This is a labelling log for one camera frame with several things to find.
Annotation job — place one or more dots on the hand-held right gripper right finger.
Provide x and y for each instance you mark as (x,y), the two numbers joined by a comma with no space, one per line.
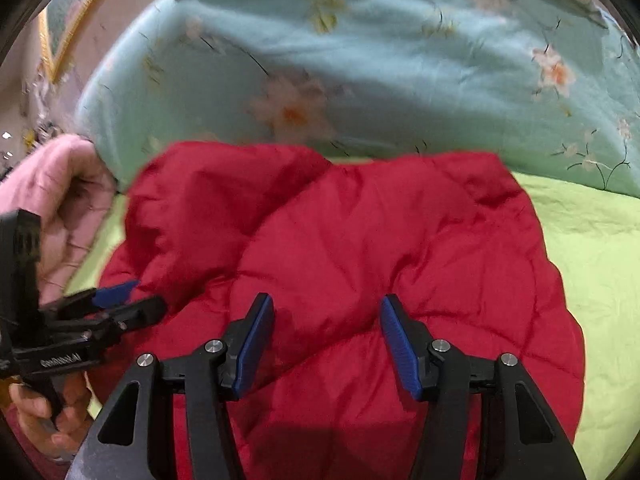
(400,350)

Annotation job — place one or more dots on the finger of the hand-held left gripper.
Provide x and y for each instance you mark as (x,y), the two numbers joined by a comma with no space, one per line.
(116,293)
(145,310)

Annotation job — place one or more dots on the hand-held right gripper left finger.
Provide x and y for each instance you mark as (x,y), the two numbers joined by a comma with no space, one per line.
(255,350)

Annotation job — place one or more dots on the red quilted puffer jacket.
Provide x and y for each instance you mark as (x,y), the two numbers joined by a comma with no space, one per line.
(375,240)

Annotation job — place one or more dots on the person's left hand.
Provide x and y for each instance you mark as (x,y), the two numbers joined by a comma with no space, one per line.
(65,425)

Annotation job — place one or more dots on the pink quilt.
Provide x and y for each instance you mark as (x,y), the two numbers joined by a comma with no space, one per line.
(70,200)

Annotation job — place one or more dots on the lime green bed sheet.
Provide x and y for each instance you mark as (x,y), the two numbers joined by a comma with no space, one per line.
(600,260)

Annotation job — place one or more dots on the gold framed picture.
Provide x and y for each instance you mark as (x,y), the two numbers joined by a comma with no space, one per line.
(65,20)

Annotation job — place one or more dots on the teal floral quilt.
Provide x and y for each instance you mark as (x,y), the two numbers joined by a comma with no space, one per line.
(350,60)

